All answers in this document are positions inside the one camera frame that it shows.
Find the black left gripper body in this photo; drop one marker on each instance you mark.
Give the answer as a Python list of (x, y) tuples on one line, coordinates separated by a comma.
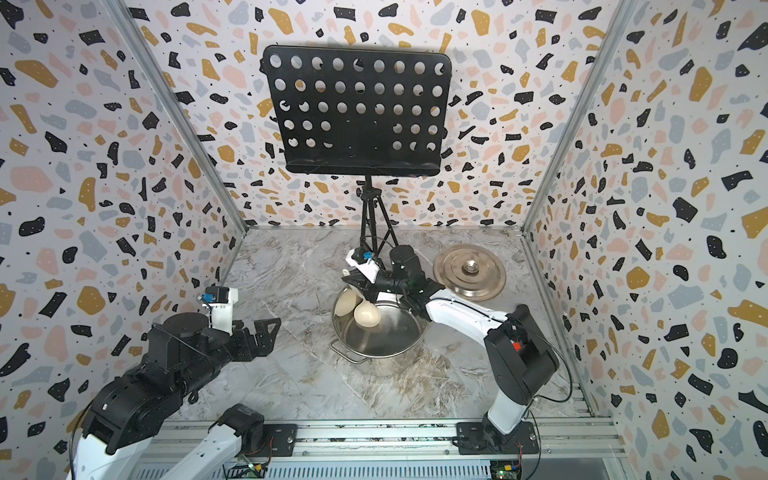
[(241, 346)]

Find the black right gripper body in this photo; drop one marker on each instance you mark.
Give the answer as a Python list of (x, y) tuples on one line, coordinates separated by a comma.
[(392, 284)]

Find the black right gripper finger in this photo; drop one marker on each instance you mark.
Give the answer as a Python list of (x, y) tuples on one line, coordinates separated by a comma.
[(358, 280), (370, 293)]

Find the stainless steel pot lid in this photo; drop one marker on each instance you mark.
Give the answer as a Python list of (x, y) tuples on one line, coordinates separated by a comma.
[(470, 271)]

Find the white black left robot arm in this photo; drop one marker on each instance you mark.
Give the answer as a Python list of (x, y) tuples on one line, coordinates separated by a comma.
[(184, 355)]

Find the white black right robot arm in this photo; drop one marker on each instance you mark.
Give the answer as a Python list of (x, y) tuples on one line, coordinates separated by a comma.
[(521, 359)]

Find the black tripod stand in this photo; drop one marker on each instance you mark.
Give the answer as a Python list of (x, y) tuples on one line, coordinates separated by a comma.
[(376, 228)]

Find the left green circuit board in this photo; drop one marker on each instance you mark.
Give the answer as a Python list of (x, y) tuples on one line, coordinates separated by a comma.
[(246, 469)]

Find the green circuit board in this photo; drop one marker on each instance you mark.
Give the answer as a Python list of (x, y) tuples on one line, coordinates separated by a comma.
[(246, 469), (505, 470)]

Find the black perforated music stand desk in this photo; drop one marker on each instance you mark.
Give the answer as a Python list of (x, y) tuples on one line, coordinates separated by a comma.
[(359, 112)]

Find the right green circuit board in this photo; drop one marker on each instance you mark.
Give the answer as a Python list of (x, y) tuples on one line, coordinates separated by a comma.
[(505, 470)]

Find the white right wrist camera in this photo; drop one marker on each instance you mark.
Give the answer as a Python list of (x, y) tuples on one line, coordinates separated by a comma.
[(363, 260)]

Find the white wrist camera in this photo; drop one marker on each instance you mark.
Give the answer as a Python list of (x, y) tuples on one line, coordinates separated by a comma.
[(220, 302), (363, 260)]

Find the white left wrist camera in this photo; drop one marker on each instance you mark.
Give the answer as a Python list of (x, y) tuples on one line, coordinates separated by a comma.
[(220, 302)]

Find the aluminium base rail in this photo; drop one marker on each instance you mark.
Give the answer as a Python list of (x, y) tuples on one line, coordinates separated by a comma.
[(548, 448)]

